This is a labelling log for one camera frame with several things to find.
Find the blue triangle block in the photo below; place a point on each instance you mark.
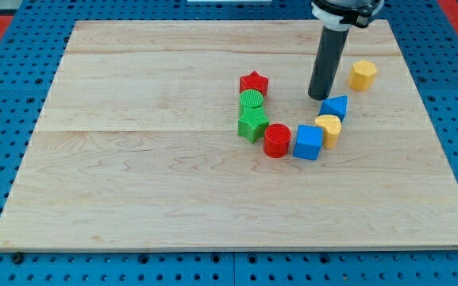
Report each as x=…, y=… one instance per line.
x=337, y=106

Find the yellow heart block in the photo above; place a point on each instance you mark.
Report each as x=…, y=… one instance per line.
x=331, y=127

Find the red star block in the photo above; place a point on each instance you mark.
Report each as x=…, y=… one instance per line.
x=254, y=81

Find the green star block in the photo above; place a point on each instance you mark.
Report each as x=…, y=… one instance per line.
x=252, y=123

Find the red cylinder block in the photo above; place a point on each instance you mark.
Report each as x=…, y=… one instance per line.
x=277, y=138

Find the yellow hexagon block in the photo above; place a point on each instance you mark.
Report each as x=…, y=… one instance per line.
x=362, y=75

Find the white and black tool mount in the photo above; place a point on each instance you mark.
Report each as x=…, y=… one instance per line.
x=341, y=15

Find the blue cube block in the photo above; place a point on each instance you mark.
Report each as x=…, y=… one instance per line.
x=308, y=142

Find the green cylinder block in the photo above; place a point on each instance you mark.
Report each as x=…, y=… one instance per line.
x=250, y=98

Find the wooden board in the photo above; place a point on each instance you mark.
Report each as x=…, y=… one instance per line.
x=136, y=148

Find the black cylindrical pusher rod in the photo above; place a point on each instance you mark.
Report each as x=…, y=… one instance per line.
x=326, y=63

